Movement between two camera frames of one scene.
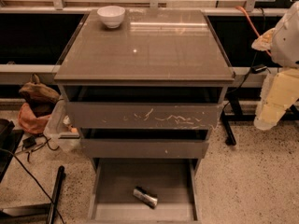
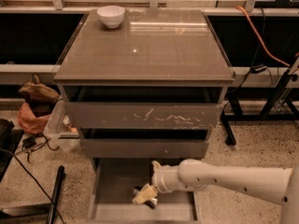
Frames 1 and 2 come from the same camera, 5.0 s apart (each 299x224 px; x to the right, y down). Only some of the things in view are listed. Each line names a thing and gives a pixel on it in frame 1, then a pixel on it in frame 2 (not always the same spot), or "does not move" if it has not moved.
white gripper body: (287, 42) -> (161, 180)
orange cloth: (30, 121) does not move
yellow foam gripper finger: (263, 42) -> (156, 166)
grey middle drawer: (144, 148) does not move
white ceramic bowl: (112, 16) does not move
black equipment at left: (9, 141) does not move
